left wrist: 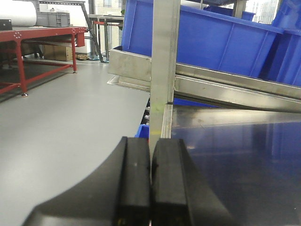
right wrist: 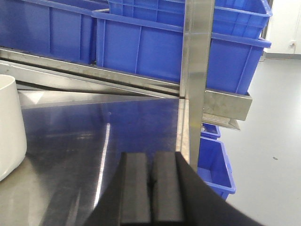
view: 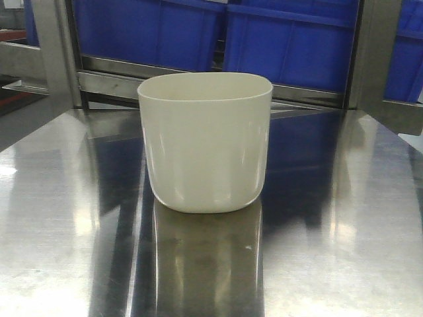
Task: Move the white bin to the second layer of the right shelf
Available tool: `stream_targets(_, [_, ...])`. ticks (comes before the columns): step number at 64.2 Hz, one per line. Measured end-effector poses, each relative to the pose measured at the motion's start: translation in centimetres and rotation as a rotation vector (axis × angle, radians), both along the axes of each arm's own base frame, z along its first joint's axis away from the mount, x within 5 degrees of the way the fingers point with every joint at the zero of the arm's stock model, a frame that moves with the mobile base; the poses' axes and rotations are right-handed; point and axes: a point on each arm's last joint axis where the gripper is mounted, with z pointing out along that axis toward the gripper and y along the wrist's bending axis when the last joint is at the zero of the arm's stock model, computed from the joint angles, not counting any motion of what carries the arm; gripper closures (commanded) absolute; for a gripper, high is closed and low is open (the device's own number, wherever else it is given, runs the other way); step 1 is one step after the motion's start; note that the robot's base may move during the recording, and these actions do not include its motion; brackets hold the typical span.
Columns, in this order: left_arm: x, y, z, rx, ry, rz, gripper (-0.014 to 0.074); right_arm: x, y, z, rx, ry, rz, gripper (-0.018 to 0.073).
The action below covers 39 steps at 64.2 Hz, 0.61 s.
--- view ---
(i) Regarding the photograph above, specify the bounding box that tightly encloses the stainless steel shelf frame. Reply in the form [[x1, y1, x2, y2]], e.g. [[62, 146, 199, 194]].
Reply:
[[1, 1, 422, 135]]

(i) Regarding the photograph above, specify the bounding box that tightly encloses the blue crate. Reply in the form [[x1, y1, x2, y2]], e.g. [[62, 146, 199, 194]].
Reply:
[[223, 1, 358, 92], [73, 1, 226, 71], [384, 1, 422, 103]]

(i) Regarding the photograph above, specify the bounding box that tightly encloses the white plastic trash bin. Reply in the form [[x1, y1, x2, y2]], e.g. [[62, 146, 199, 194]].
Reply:
[[137, 72, 273, 213]]

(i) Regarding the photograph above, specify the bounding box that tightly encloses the blue crate behind left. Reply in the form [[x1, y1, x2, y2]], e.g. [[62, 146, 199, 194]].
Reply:
[[73, 1, 226, 71]]

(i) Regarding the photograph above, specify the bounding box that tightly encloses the blue crate far right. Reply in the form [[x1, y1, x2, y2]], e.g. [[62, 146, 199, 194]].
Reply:
[[384, 1, 422, 103]]

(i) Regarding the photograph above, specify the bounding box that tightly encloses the blue crate behind right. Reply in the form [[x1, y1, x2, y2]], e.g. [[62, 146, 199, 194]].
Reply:
[[223, 1, 358, 92]]

